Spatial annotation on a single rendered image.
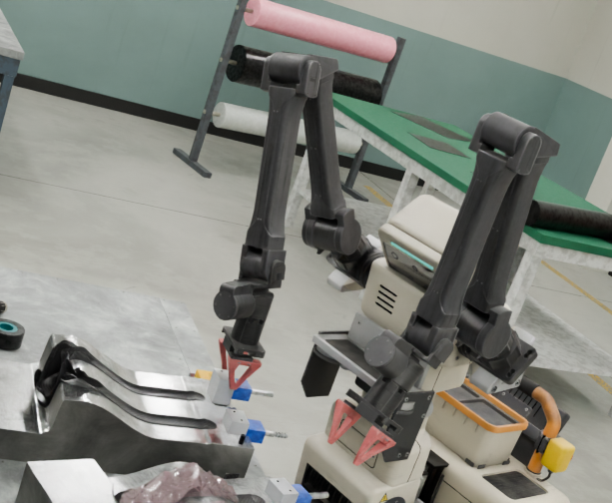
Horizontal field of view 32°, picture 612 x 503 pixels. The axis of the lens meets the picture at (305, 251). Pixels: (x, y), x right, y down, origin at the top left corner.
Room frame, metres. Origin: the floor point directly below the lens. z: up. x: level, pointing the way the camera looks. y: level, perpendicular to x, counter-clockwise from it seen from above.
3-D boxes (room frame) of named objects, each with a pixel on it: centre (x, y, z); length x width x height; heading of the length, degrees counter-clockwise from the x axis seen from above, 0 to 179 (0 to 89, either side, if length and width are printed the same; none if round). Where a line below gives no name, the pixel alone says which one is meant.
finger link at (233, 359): (1.97, 0.05, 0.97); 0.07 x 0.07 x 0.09; 25
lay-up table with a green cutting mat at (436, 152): (5.99, -0.80, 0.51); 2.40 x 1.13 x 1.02; 31
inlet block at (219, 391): (1.99, 0.02, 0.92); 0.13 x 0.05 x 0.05; 115
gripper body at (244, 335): (1.98, 0.06, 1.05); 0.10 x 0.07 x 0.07; 25
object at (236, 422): (1.89, -0.03, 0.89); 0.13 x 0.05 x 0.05; 114
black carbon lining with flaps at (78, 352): (1.84, 0.23, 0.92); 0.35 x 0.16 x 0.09; 114
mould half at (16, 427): (1.84, 0.25, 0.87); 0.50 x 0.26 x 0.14; 114
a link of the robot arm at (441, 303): (1.80, -0.26, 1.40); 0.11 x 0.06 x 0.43; 47
